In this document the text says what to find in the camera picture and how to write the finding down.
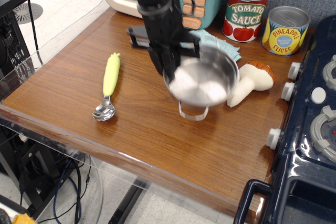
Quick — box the spoon with yellow handle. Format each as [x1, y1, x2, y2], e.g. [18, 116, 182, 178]
[92, 52, 120, 121]

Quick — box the pineapple slices can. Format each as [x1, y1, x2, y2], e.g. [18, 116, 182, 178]
[262, 6, 311, 56]

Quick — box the round floor drain grate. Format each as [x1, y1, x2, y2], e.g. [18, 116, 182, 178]
[13, 3, 43, 25]

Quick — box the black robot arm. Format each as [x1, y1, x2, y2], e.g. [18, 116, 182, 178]
[127, 0, 200, 79]

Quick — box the light blue folded cloth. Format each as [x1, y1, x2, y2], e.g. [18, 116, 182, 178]
[190, 29, 241, 61]

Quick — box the tomato sauce can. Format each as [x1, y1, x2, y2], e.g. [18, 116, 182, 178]
[223, 0, 268, 42]

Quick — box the plush toy mushroom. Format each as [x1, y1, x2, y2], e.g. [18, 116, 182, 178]
[227, 61, 276, 108]

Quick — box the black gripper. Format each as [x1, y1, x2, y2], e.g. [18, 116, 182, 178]
[127, 6, 200, 79]

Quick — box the black cable on floor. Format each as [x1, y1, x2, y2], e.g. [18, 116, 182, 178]
[39, 155, 92, 224]

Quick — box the blue cable on floor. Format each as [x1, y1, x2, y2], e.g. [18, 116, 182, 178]
[53, 158, 82, 224]

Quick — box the stainless steel pot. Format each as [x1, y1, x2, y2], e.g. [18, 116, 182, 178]
[163, 46, 239, 121]

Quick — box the dark blue toy stove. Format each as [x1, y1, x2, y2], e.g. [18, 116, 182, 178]
[234, 16, 335, 223]

